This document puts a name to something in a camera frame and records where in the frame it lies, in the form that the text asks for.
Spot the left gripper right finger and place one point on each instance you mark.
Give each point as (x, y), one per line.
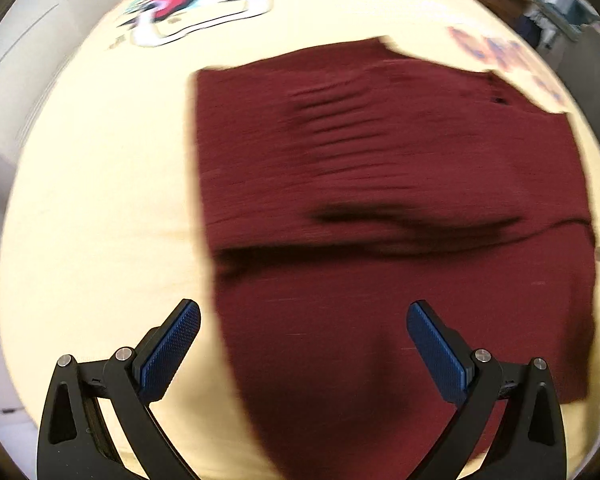
(530, 442)

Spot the dark red knit sweater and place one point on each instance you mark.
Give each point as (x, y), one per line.
(341, 183)

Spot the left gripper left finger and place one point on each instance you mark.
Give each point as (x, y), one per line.
(74, 441)

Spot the white wardrobe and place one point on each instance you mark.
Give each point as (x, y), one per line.
(15, 85)

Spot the yellow dinosaur bedspread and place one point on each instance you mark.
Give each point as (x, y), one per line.
(105, 230)

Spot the grey desk chair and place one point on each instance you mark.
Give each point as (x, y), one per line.
(579, 71)

